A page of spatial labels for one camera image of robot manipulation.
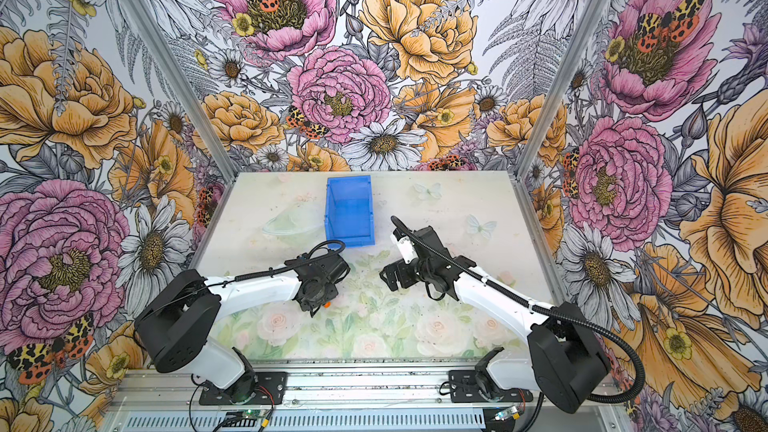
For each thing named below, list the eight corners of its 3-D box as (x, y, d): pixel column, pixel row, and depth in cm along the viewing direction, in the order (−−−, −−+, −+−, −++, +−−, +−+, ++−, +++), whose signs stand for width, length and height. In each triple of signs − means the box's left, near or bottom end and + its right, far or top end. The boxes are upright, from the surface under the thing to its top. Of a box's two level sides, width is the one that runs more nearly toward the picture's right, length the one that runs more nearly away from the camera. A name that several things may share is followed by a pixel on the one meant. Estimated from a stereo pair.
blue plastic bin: (322, 250, 102) (316, 233, 94) (332, 194, 118) (328, 175, 111) (374, 251, 102) (373, 233, 94) (377, 194, 118) (376, 175, 111)
